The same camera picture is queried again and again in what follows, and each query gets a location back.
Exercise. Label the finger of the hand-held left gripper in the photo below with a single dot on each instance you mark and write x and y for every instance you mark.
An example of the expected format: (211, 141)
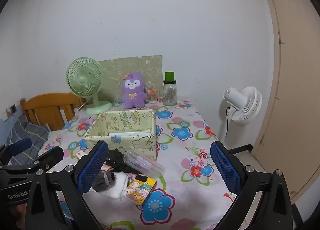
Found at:
(20, 144)
(51, 154)

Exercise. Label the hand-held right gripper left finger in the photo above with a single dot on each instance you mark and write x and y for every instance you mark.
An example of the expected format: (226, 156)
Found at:
(92, 167)

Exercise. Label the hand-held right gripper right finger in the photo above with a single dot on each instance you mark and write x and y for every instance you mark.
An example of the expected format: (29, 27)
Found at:
(225, 167)

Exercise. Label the plastic-wrapped beige sock roll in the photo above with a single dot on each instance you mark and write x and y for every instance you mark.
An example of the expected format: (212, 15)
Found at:
(80, 155)

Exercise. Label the grey sock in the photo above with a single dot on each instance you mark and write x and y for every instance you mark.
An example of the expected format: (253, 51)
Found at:
(102, 181)

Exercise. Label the black plastic bag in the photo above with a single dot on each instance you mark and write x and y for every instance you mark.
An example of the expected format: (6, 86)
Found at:
(116, 159)

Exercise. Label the white fluffy cloth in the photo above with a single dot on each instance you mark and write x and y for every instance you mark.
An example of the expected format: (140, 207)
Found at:
(117, 187)

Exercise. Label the cartoon print storage box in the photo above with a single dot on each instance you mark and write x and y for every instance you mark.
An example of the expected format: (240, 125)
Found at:
(135, 144)

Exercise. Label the cartoon print tissue pack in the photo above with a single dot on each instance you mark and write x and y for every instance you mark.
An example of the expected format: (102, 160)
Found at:
(140, 190)

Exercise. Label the clear pen packet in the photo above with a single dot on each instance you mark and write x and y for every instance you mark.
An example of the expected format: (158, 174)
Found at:
(147, 165)

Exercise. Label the grey plaid pillow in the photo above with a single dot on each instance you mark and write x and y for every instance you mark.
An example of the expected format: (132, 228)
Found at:
(32, 132)

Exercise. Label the floral tablecloth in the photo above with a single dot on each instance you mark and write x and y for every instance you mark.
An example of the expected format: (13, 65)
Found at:
(180, 144)

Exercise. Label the white standing fan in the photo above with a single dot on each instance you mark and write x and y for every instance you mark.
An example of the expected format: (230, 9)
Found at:
(247, 104)

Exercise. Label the green desk fan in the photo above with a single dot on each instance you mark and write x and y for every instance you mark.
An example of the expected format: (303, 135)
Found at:
(82, 79)

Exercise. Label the purple plush toy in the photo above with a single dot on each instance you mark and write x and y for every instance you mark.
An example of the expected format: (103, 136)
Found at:
(133, 94)

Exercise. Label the small jar with orange lid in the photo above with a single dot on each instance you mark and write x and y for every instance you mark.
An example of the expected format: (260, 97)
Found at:
(152, 97)

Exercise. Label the glass jar with green lid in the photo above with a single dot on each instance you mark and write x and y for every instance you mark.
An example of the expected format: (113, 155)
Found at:
(170, 92)

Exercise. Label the beige door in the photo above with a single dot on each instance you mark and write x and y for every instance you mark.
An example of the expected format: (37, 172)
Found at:
(295, 94)

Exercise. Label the green printed board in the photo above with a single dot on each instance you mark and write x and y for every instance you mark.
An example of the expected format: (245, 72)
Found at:
(140, 66)

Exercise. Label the wall socket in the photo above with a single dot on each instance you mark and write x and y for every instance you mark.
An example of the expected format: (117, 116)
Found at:
(13, 109)

